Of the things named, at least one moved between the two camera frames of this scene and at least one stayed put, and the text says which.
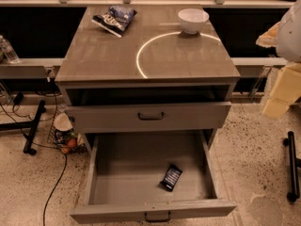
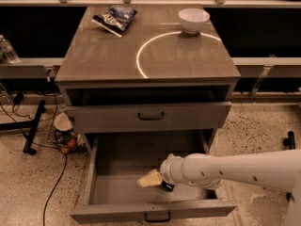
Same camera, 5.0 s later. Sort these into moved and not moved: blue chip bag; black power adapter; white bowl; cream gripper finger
Moved: cream gripper finger
Not moved: black power adapter; blue chip bag; white bowl
